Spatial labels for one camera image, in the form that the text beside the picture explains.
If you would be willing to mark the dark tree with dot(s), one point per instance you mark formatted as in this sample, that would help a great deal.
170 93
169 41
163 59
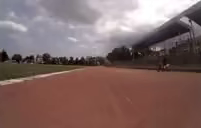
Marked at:
119 54

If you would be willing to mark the red running track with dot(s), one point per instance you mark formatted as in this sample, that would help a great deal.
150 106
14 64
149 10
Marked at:
98 100

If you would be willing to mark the row of trees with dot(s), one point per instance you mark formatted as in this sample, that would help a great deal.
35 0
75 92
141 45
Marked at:
54 60

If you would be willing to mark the person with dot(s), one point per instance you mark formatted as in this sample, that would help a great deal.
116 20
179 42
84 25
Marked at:
164 64

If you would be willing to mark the pale concrete kerb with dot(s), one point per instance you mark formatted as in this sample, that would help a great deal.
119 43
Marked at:
28 77

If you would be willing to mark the green grass field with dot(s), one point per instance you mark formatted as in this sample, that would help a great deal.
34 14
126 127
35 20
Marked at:
18 69

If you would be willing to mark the grandstand building with roof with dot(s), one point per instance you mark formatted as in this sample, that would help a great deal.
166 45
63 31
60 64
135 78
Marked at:
184 40

